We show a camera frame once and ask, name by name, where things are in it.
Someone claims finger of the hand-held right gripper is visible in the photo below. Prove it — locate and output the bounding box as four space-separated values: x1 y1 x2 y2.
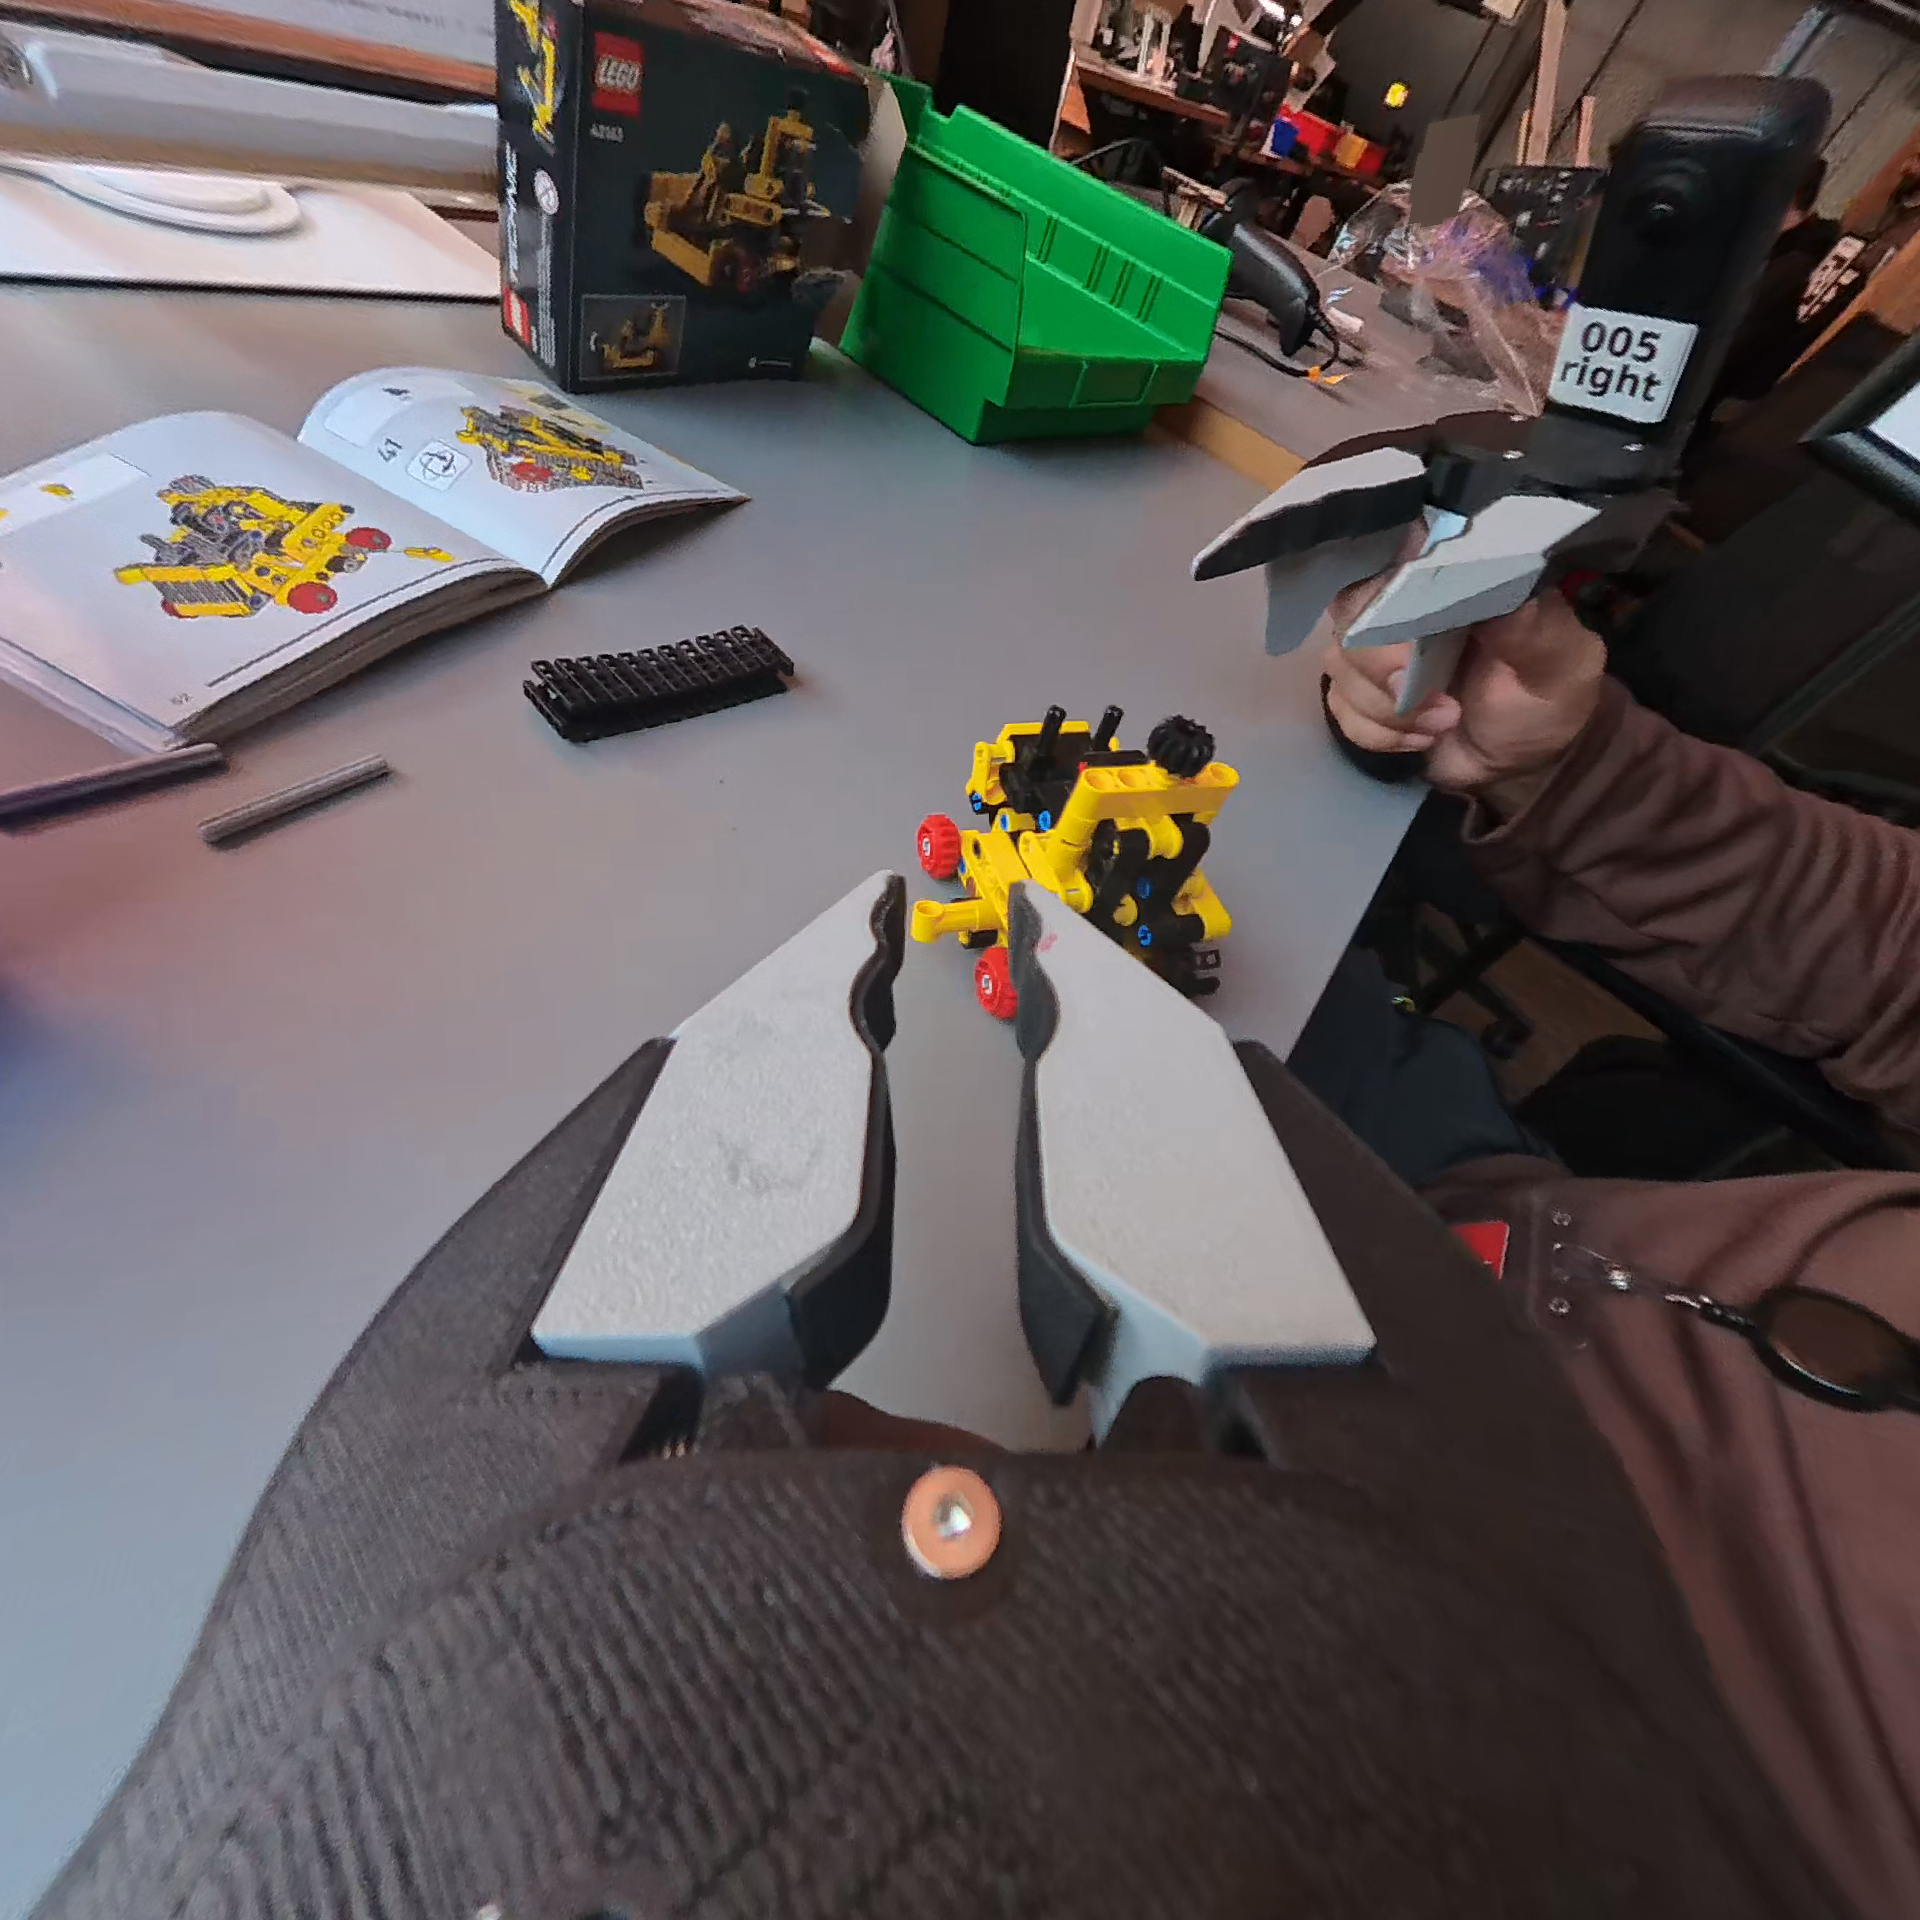
1337 493 1601 653
1189 443 1437 657

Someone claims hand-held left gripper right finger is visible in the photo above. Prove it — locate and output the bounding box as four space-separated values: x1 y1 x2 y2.
1004 881 1379 1445

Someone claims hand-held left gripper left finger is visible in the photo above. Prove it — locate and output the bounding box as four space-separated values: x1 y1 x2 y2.
530 870 911 1393

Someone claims yellow lego bulldozer model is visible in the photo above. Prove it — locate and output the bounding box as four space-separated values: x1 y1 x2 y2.
908 701 1243 1021

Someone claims person's right forearm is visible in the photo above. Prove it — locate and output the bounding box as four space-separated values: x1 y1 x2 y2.
1461 674 1920 1146

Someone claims black lego track strip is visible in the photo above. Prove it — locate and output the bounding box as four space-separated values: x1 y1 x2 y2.
522 623 797 745

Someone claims short brown lego axle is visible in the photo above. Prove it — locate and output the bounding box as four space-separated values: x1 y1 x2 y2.
0 741 229 824

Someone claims dark lego set box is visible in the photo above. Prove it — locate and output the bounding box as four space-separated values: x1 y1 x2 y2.
493 0 873 396

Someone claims lego instruction booklet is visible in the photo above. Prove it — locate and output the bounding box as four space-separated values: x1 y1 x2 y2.
0 366 751 755

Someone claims person's right hand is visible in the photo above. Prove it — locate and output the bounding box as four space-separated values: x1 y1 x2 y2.
1321 575 1612 797

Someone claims black barcode scanner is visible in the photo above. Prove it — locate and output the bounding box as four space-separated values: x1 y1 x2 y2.
1195 192 1356 366

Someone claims clear plastic bag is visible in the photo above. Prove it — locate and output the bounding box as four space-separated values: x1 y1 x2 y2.
1332 176 1550 419

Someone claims person's dark trouser leg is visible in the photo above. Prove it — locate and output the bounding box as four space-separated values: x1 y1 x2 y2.
1285 942 1550 1195

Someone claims green plastic bin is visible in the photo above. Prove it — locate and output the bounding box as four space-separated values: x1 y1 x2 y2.
835 74 1235 445

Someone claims short grey rod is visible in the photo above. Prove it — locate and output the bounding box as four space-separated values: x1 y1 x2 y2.
198 754 394 846

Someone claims person's brown shirt torso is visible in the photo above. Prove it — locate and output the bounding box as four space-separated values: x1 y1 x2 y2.
1416 1154 1920 1920

